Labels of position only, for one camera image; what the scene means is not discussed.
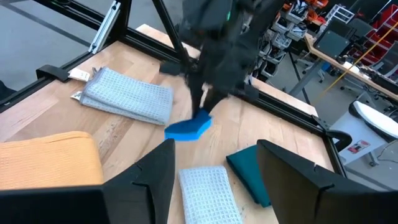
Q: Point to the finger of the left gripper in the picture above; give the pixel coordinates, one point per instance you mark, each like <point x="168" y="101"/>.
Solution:
<point x="214" y="99"/>
<point x="197" y="96"/>

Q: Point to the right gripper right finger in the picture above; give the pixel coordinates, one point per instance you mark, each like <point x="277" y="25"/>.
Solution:
<point x="311" y="196"/>

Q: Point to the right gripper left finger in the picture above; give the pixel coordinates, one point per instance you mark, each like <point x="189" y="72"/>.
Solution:
<point x="130" y="193"/>

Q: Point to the blue kitchen sponge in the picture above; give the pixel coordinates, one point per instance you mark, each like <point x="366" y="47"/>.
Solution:
<point x="189" y="127"/>

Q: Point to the teal cloth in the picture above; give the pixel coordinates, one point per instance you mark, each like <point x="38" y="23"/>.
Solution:
<point x="248" y="174"/>

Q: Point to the grey waffle towel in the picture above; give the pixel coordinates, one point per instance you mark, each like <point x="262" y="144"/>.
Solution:
<point x="130" y="96"/>
<point x="208" y="196"/>

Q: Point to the orange towel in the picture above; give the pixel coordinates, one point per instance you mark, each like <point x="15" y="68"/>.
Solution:
<point x="49" y="161"/>

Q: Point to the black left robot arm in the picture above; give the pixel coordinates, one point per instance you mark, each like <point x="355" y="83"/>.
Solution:
<point x="211" y="15"/>

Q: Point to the white pedal trash can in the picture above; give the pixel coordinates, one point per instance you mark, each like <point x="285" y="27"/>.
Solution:
<point x="373" y="124"/>

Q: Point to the dark grey equipment box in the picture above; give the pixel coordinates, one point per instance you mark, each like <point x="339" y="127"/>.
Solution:
<point x="331" y="43"/>

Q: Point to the silver aluminium bar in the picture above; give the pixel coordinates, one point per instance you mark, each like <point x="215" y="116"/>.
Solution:
<point x="104" y="28"/>

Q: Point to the wooden background table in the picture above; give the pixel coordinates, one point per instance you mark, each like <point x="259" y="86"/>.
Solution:
<point x="351" y="67"/>

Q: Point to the black aluminium table frame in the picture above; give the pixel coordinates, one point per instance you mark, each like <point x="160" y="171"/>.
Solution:
<point x="171" y="31"/>

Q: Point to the black curved frame hook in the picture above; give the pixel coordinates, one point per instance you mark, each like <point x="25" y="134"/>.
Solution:
<point x="340" y="138"/>

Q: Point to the black frame clip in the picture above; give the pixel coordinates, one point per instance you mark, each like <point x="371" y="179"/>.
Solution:
<point x="53" y="73"/>

